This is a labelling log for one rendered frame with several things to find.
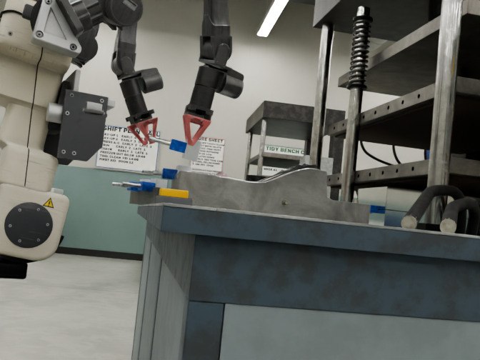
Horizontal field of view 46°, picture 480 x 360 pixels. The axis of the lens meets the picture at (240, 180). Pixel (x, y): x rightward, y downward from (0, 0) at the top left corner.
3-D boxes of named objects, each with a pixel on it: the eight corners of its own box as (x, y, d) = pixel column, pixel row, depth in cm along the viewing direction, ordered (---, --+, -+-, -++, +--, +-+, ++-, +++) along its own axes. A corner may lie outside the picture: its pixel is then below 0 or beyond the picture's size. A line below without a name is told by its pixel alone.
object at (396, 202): (383, 233, 205) (387, 186, 206) (353, 231, 231) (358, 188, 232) (505, 246, 214) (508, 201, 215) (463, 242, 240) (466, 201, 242)
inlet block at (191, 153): (146, 148, 142) (152, 127, 142) (146, 148, 147) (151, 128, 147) (196, 161, 144) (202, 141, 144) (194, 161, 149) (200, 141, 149)
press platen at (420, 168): (445, 172, 170) (446, 156, 171) (322, 186, 278) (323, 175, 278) (651, 198, 184) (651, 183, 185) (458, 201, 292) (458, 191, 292)
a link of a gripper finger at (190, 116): (201, 148, 149) (210, 113, 149) (204, 148, 142) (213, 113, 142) (176, 141, 148) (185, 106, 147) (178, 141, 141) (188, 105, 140)
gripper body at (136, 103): (145, 118, 180) (138, 96, 179) (156, 114, 171) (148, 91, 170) (126, 123, 177) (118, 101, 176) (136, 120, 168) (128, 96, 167)
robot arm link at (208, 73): (196, 61, 146) (208, 61, 141) (217, 69, 150) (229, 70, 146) (189, 87, 146) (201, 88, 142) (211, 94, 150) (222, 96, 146)
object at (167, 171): (141, 180, 152) (143, 160, 152) (140, 181, 157) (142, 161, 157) (189, 186, 154) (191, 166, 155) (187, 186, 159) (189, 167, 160)
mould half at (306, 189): (176, 207, 137) (182, 152, 138) (168, 207, 162) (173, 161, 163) (368, 227, 146) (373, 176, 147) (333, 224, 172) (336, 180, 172)
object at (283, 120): (245, 298, 561) (265, 95, 575) (227, 279, 714) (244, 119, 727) (336, 306, 573) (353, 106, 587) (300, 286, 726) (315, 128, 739)
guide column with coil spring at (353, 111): (333, 310, 234) (360, 5, 242) (328, 308, 239) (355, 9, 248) (345, 311, 235) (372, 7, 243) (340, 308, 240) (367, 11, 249)
